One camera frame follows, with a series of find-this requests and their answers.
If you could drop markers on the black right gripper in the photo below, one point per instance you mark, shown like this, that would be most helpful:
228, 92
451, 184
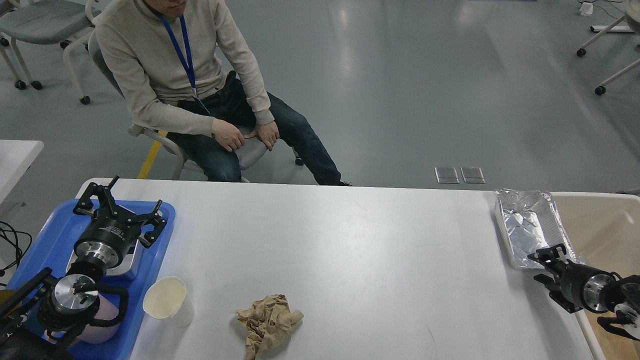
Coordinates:
577, 286

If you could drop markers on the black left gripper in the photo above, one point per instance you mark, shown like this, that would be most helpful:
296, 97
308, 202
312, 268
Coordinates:
107, 240

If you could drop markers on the square steel tin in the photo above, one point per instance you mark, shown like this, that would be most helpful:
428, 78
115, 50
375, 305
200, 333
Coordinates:
128, 268

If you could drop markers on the aluminium foil tray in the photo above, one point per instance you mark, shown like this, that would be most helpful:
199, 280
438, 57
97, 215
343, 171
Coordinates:
528, 220

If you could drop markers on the cream paper cup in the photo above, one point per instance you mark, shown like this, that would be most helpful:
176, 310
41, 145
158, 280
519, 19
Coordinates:
169, 300

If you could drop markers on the brown paper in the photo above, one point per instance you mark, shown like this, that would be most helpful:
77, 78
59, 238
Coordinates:
269, 322

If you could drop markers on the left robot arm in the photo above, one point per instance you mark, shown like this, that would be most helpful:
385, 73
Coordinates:
80, 290

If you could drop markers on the beige plastic bin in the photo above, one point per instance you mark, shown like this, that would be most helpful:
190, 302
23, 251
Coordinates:
604, 229

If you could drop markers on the blue plastic tray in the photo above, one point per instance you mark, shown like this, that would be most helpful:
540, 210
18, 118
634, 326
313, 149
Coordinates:
53, 248

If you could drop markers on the white side table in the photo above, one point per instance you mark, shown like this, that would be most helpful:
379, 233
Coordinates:
16, 156

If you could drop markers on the right floor socket plate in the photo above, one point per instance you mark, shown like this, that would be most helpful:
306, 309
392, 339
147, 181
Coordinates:
472, 174

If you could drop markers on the floor socket plate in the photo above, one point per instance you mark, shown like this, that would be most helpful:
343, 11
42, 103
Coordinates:
446, 175
472, 174

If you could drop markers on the dark blue home mug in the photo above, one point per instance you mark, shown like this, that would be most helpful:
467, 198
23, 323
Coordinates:
5, 297

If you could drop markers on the left floor socket plate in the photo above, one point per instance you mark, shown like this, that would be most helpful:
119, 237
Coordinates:
446, 175

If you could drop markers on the grey office chair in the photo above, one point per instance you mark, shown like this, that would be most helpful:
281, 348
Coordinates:
250, 153

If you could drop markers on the seated person beige sweater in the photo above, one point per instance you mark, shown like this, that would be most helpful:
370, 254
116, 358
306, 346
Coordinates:
184, 68

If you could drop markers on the grey chair top left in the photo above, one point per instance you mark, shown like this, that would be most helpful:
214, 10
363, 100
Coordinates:
48, 22

